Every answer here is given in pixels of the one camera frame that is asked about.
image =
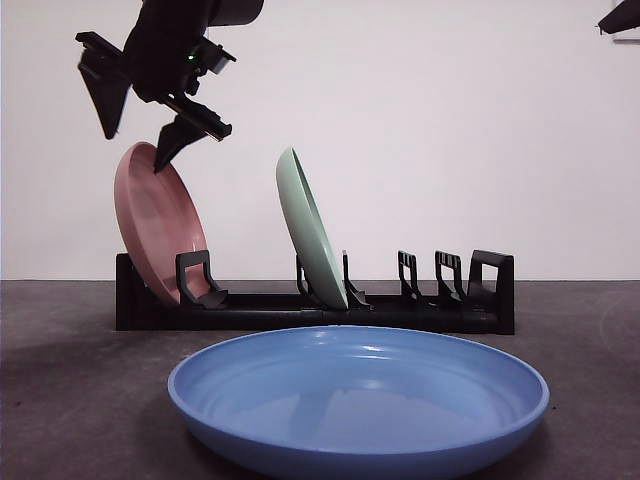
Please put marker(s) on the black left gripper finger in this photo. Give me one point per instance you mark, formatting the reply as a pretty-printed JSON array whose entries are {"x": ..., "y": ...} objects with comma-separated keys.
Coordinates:
[
  {"x": 172, "y": 140},
  {"x": 110, "y": 105}
]

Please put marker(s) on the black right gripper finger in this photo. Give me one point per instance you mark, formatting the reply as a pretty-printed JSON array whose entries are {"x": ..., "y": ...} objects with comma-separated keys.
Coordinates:
[{"x": 625, "y": 15}]

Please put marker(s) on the pink round plate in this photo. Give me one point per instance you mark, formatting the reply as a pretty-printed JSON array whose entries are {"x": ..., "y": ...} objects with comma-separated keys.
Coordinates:
[{"x": 155, "y": 225}]

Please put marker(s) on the green round plate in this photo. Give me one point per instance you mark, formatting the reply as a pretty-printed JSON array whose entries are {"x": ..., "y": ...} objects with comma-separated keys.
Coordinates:
[{"x": 305, "y": 225}]

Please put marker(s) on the blue round plate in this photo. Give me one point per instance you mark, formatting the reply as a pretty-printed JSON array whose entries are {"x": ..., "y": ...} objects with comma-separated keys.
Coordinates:
[{"x": 350, "y": 400}]

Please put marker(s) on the black plastic dish rack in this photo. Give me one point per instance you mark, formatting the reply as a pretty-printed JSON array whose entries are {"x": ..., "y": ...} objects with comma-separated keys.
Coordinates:
[{"x": 250, "y": 317}]

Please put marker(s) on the white wall socket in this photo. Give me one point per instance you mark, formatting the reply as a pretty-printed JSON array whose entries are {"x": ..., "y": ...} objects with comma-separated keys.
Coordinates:
[{"x": 629, "y": 37}]

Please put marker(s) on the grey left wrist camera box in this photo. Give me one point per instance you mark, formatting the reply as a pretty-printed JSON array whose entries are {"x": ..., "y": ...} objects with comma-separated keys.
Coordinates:
[{"x": 220, "y": 60}]

